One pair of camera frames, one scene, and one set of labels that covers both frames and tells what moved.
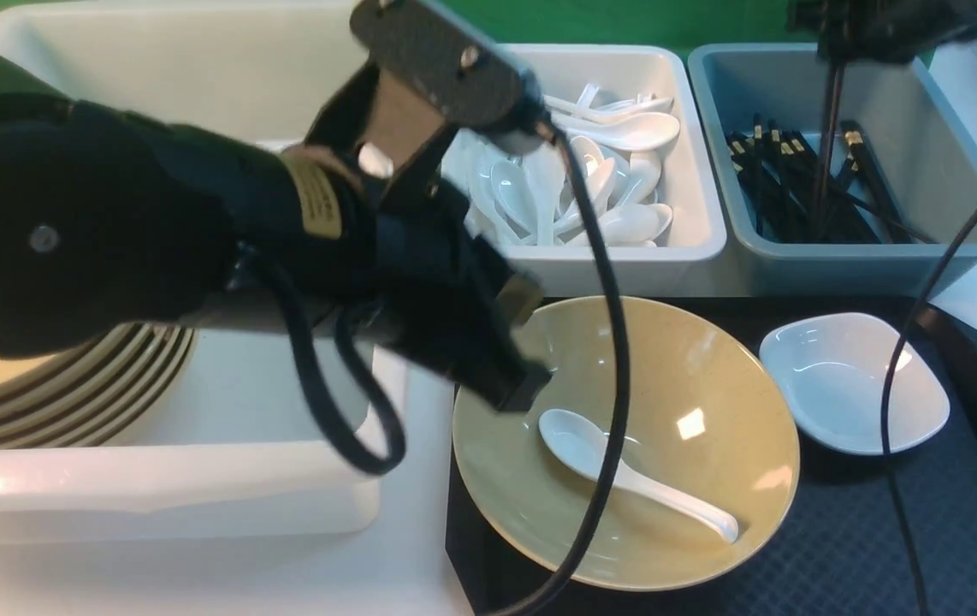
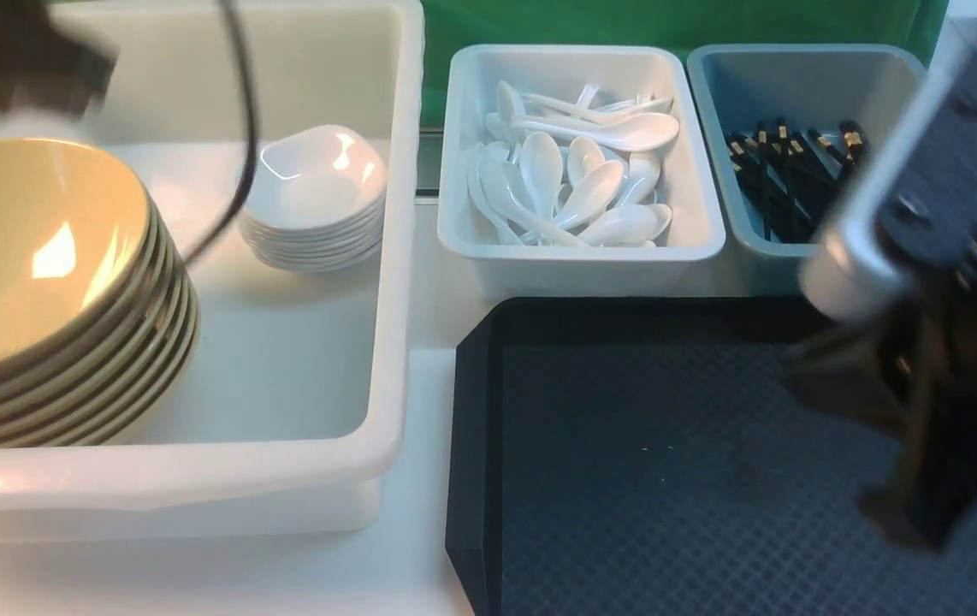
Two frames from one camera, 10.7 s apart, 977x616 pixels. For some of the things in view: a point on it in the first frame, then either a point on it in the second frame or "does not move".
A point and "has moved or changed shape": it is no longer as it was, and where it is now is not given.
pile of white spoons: x=530 y=198 does not move
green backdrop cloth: x=508 y=22 does not move
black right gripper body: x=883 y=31 -> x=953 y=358
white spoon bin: x=684 y=263 does not move
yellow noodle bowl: x=708 y=418 has moved or changed shape
